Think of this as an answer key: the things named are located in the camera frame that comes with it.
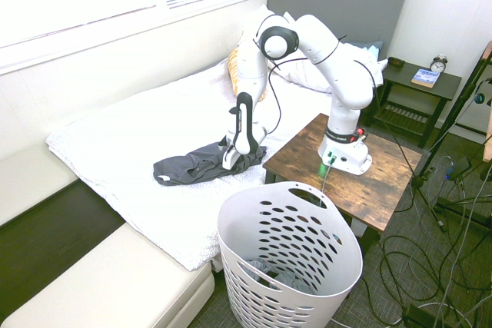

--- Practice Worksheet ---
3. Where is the grey floor cable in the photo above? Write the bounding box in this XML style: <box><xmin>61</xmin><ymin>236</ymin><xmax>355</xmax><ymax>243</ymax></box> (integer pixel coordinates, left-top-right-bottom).
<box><xmin>437</xmin><ymin>154</ymin><xmax>492</xmax><ymax>328</ymax></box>

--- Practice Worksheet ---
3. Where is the white bench cushion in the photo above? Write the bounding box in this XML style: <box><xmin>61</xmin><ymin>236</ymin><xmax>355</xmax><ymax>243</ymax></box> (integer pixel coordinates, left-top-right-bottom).
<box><xmin>0</xmin><ymin>223</ymin><xmax>216</xmax><ymax>328</ymax></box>
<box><xmin>0</xmin><ymin>139</ymin><xmax>82</xmax><ymax>226</ymax></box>

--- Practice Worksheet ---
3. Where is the grey clothes pile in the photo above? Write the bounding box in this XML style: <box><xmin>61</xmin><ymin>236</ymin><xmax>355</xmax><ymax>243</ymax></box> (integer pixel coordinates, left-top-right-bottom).
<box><xmin>240</xmin><ymin>258</ymin><xmax>318</xmax><ymax>295</ymax></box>

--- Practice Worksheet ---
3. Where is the black floor cable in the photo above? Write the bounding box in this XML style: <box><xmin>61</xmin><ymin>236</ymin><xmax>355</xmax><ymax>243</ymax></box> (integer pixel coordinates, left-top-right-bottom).
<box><xmin>361</xmin><ymin>174</ymin><xmax>492</xmax><ymax>328</ymax></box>

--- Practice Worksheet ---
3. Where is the wooden board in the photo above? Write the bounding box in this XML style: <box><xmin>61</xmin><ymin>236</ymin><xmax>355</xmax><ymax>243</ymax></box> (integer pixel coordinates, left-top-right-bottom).
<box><xmin>482</xmin><ymin>40</ymin><xmax>492</xmax><ymax>164</ymax></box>

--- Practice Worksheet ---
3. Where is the black nightstand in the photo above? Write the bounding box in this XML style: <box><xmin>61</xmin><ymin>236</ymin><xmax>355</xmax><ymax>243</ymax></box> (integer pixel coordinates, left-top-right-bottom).
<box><xmin>368</xmin><ymin>59</ymin><xmax>464</xmax><ymax>148</ymax></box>

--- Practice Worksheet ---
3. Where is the black camera tripod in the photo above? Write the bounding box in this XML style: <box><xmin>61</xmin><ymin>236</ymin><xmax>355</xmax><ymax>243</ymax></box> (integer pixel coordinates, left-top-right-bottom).
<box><xmin>411</xmin><ymin>39</ymin><xmax>492</xmax><ymax>233</ymax></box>

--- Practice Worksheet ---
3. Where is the yellow patterned pillow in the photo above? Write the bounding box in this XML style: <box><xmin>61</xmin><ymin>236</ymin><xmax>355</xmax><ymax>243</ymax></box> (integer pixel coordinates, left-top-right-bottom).
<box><xmin>227</xmin><ymin>46</ymin><xmax>269</xmax><ymax>103</ymax></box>

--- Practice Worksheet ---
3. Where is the rustic wooden side table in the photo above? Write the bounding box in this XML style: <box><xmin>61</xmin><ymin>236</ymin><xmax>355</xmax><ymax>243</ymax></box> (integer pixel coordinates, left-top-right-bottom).
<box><xmin>262</xmin><ymin>112</ymin><xmax>424</xmax><ymax>254</ymax></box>

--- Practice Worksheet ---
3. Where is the crumpled white sheet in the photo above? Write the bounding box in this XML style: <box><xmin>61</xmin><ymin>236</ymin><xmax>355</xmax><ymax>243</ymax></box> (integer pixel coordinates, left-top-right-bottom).
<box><xmin>357</xmin><ymin>51</ymin><xmax>390</xmax><ymax>89</ymax></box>

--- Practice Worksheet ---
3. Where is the blue paperback book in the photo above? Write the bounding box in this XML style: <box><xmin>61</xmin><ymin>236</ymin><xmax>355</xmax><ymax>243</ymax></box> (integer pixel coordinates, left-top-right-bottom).
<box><xmin>411</xmin><ymin>68</ymin><xmax>441</xmax><ymax>89</ymax></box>

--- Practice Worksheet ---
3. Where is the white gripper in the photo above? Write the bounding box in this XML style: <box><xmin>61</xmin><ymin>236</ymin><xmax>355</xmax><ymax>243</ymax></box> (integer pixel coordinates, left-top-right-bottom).
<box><xmin>221</xmin><ymin>146</ymin><xmax>244</xmax><ymax>171</ymax></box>

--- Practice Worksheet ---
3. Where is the black power brick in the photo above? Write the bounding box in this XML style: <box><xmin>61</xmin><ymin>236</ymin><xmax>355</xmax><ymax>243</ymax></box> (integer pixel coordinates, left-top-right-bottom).
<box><xmin>402</xmin><ymin>303</ymin><xmax>437</xmax><ymax>328</ymax></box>

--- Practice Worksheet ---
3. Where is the blue pillow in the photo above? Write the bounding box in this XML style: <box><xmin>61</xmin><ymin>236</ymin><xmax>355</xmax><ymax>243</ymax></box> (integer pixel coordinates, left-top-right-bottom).
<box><xmin>351</xmin><ymin>39</ymin><xmax>385</xmax><ymax>61</ymax></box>

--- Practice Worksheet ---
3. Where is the black alarm clock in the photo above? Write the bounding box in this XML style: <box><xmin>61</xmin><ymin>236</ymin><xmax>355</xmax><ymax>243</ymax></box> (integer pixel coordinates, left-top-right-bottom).
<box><xmin>429</xmin><ymin>54</ymin><xmax>449</xmax><ymax>75</ymax></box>

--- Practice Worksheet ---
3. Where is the dark grey shirt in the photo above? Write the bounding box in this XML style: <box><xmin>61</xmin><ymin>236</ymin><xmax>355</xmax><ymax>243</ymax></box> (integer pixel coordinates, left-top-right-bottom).
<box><xmin>152</xmin><ymin>142</ymin><xmax>268</xmax><ymax>187</ymax></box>

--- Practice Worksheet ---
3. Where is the white perforated laundry basket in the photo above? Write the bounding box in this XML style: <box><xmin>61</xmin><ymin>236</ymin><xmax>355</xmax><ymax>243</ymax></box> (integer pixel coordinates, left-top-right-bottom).
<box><xmin>217</xmin><ymin>181</ymin><xmax>364</xmax><ymax>328</ymax></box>

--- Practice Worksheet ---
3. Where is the black power adapter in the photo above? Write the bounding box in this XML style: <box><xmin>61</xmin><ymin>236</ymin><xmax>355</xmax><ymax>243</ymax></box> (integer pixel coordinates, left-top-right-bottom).
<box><xmin>445</xmin><ymin>157</ymin><xmax>470</xmax><ymax>182</ymax></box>

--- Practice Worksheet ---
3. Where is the white bed mattress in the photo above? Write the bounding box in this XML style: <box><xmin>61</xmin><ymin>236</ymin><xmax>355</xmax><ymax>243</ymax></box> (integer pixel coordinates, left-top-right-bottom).
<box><xmin>45</xmin><ymin>57</ymin><xmax>335</xmax><ymax>272</ymax></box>

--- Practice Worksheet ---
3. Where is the black metal stand foot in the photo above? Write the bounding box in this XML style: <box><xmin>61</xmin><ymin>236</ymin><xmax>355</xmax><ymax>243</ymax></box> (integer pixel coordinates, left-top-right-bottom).
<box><xmin>436</xmin><ymin>196</ymin><xmax>492</xmax><ymax>226</ymax></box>

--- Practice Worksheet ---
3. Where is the grey bed headboard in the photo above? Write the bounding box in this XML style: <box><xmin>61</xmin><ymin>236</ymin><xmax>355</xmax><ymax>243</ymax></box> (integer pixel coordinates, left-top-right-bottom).
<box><xmin>267</xmin><ymin>0</ymin><xmax>410</xmax><ymax>61</ymax></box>

